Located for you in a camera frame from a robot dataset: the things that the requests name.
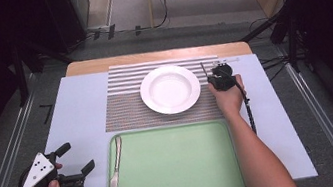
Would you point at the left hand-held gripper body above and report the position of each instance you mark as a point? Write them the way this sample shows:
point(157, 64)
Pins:
point(40, 171)

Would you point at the silver knife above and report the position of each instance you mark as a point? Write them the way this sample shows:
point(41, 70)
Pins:
point(114, 182)

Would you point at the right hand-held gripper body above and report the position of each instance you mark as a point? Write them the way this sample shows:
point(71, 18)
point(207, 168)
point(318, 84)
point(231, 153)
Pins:
point(223, 79)

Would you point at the black cabinet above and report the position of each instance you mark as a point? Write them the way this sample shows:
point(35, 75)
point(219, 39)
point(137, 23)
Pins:
point(65, 18)

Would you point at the white plate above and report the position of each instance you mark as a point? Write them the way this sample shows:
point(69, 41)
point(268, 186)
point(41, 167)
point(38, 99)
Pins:
point(170, 89)

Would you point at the silver fork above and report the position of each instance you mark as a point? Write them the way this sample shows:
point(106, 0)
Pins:
point(204, 69)

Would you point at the white table cover sheet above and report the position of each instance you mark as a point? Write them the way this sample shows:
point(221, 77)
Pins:
point(80, 114)

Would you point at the striped placemat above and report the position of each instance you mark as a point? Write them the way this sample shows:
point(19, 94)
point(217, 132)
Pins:
point(126, 110)

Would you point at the green tray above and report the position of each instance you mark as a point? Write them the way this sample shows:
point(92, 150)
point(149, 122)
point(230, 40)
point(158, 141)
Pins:
point(180, 172)

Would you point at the black metal stand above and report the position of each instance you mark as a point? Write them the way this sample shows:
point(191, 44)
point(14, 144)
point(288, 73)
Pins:
point(21, 82)
point(292, 46)

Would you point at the person's right hand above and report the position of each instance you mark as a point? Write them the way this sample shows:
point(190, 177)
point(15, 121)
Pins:
point(230, 102)

